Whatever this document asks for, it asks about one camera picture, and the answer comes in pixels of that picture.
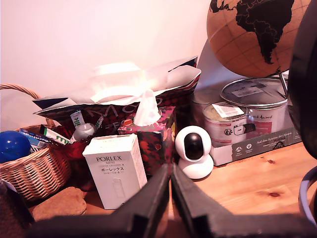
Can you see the metallic pot with pale rim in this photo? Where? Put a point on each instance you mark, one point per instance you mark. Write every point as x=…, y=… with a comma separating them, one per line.
x=303, y=196

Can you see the white Porlex grinder box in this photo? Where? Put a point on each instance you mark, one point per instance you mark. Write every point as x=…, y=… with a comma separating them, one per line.
x=116, y=171

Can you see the floral tissue box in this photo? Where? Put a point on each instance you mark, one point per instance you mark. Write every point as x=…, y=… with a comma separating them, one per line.
x=153, y=141

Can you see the small tin can with label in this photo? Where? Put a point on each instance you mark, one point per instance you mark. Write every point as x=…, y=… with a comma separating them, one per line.
x=223, y=124

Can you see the grey cardboard tray box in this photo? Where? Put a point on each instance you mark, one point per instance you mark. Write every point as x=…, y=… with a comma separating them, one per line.
x=257, y=148

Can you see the round clear glass jar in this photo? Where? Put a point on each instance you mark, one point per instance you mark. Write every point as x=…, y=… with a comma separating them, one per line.
x=84, y=132

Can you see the plain silver tin can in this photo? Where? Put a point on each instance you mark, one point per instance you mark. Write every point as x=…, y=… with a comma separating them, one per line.
x=201, y=104

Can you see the green and white sachet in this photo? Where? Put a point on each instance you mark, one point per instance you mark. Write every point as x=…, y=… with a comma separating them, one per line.
x=77, y=120

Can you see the green and white tube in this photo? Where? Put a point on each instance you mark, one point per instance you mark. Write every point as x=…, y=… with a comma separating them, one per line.
x=55, y=136

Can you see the dark printed paper gift bag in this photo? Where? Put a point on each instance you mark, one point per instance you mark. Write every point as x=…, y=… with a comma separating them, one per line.
x=119, y=86

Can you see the large tin can with lid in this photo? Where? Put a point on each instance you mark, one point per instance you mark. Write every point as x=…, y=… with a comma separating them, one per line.
x=262, y=104

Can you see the blue and white small box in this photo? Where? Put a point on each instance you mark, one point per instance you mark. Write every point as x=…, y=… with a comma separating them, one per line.
x=37, y=138

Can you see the blue ball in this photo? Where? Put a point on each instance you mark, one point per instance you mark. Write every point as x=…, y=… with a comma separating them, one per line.
x=12, y=146

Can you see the cork globe on metal stand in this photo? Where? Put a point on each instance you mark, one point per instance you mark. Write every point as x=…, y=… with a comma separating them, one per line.
x=252, y=34

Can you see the white dome security camera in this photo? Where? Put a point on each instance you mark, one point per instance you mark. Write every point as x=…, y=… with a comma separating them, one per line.
x=194, y=148

